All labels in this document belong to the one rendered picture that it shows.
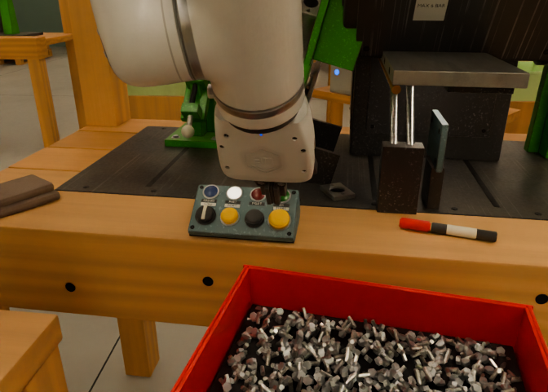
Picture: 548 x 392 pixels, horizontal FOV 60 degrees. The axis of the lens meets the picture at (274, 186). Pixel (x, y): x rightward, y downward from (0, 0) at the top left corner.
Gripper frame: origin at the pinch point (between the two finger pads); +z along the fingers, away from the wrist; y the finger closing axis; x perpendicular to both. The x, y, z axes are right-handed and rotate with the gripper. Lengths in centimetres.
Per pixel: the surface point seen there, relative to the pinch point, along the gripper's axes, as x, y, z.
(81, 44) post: 57, -59, 29
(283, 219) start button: -0.4, 0.7, 7.7
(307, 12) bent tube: 37.7, 1.0, 3.7
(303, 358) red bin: -19.9, 5.4, 0.2
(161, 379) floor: -6, -48, 118
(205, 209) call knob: 0.3, -10.4, 7.6
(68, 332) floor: 9, -92, 128
